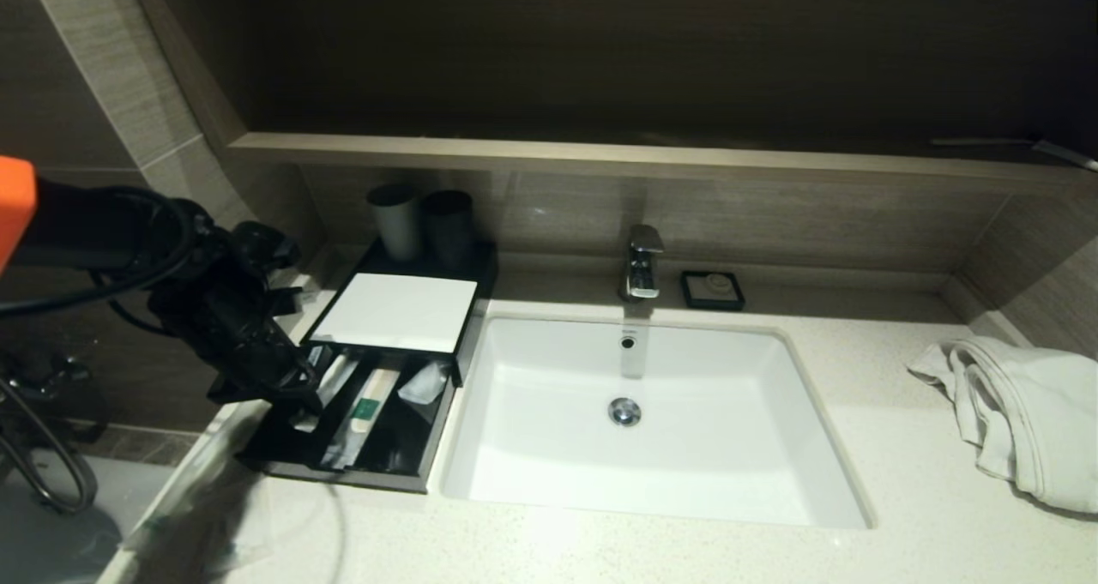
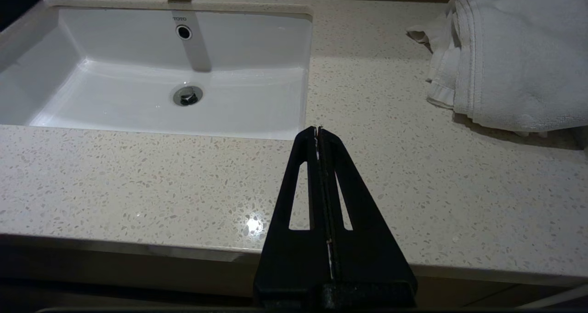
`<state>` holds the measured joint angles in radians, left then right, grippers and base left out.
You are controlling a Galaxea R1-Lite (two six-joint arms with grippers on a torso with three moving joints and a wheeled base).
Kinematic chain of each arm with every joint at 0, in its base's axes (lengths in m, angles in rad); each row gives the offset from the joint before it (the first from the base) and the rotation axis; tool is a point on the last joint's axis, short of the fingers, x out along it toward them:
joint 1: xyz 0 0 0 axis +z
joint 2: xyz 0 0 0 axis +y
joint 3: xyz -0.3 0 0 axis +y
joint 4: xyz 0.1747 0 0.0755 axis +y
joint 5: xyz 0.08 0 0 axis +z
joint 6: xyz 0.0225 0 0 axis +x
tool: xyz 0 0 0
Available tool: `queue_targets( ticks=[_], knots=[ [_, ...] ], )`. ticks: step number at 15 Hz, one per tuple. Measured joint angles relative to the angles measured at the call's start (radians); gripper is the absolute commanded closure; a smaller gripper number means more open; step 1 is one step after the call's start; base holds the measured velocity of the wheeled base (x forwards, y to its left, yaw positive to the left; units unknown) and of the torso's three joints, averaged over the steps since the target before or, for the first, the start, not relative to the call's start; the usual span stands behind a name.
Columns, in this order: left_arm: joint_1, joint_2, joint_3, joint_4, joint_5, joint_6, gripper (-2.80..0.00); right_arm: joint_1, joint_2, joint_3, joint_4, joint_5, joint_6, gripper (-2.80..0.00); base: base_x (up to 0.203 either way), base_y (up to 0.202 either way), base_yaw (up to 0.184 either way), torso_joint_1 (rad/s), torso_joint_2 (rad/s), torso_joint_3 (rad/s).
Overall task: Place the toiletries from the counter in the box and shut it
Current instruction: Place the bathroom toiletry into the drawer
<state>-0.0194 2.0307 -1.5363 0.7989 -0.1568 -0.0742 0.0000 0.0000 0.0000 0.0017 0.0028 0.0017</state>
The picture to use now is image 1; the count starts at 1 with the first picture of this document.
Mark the black square soap dish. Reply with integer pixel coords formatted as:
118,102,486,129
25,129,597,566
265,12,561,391
680,270,745,313

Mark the wooden wall shelf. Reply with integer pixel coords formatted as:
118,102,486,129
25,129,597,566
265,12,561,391
230,134,1098,192

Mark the black tumbler cup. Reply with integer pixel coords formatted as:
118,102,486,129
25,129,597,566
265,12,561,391
420,191,477,268

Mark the chrome faucet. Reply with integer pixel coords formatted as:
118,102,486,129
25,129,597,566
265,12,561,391
619,226,665,302

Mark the white folded towel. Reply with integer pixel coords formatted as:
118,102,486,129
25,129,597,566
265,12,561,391
905,335,1098,515

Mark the clear green-print toothbrush packet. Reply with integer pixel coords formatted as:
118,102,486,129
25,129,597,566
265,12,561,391
292,351,361,435

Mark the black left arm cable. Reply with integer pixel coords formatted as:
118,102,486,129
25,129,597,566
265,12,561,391
0,190,200,321

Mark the small white wrapped packet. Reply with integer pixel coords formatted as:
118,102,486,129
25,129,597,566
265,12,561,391
397,361,451,406

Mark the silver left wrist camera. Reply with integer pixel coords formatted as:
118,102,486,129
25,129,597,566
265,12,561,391
273,268,320,317

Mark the grey tumbler cup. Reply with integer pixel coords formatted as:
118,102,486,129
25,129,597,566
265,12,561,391
368,184,424,263

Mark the comb green label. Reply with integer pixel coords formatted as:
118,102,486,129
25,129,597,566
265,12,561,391
322,367,401,472

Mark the white ceramic sink basin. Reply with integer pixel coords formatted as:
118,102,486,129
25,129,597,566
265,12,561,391
440,312,876,531

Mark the chrome wall fixture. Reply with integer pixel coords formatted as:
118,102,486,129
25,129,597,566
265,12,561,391
0,348,100,516

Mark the black box drawer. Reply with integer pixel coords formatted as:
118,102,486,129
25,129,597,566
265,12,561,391
236,351,461,495

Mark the long clear plastic packet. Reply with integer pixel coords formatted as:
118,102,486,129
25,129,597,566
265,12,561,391
124,400,267,559

